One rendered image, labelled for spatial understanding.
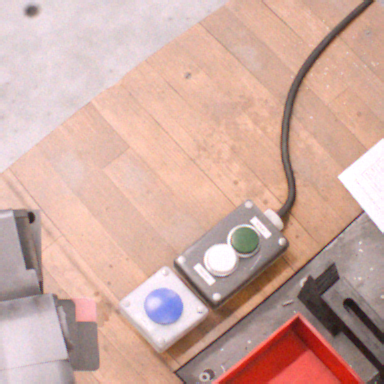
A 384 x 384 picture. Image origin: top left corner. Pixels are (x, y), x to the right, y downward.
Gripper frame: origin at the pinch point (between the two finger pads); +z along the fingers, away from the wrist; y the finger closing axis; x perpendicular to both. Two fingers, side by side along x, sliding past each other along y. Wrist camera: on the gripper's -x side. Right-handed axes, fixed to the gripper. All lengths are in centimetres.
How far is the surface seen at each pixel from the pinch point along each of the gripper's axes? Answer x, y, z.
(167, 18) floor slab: -63, -32, 122
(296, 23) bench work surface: -36, -34, 22
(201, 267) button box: -6.9, -19.7, 12.4
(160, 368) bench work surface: 4.1, -15.1, 13.2
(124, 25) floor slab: -62, -23, 122
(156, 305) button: -2.9, -14.7, 11.1
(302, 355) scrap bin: 3.4, -30.4, 11.4
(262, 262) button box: -7.2, -26.0, 11.9
